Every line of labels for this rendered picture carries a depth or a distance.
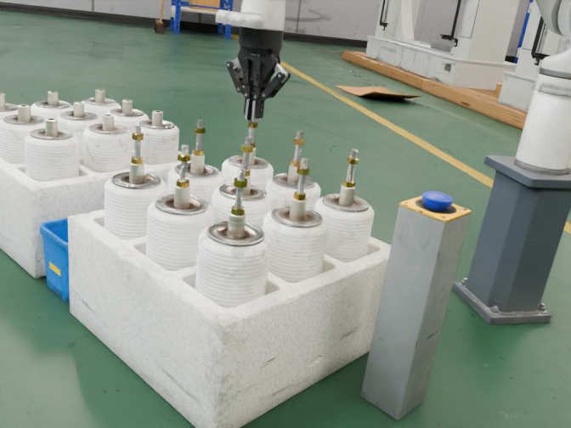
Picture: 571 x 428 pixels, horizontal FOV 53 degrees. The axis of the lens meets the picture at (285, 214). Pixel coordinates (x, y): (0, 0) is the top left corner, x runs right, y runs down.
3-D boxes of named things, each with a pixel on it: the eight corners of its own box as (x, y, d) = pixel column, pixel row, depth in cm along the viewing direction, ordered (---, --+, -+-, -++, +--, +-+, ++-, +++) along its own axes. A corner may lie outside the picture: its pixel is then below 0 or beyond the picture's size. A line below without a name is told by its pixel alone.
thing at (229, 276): (193, 329, 86) (200, 217, 79) (257, 333, 87) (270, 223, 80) (187, 369, 77) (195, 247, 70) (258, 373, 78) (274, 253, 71)
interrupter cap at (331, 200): (358, 197, 96) (358, 194, 96) (375, 214, 89) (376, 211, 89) (315, 196, 94) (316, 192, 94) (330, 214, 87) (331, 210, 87)
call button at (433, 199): (429, 202, 78) (432, 188, 78) (455, 211, 76) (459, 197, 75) (414, 207, 76) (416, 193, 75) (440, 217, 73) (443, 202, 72)
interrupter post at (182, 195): (175, 203, 84) (177, 182, 82) (191, 205, 84) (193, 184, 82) (171, 209, 81) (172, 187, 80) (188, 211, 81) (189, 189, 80)
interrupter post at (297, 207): (291, 222, 82) (295, 201, 81) (285, 216, 84) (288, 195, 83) (307, 222, 83) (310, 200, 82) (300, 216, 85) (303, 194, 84)
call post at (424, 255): (386, 378, 92) (426, 195, 80) (424, 402, 87) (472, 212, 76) (358, 396, 87) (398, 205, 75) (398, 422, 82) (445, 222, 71)
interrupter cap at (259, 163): (222, 158, 108) (223, 154, 108) (259, 158, 111) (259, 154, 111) (235, 171, 102) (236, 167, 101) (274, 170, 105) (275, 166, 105)
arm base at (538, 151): (543, 161, 115) (568, 75, 108) (575, 176, 106) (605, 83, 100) (504, 159, 112) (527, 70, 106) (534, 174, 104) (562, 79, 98)
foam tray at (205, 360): (239, 258, 125) (247, 181, 119) (385, 342, 101) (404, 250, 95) (69, 312, 98) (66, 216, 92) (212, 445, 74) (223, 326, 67)
